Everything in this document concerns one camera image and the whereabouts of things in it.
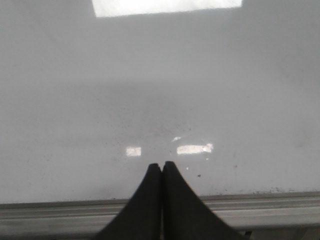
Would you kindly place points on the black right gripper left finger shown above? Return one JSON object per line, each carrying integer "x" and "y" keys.
{"x": 140, "y": 219}

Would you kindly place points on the white whiteboard with aluminium frame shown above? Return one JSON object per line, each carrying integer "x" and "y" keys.
{"x": 231, "y": 95}

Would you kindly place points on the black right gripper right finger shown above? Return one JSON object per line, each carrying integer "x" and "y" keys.
{"x": 185, "y": 216}

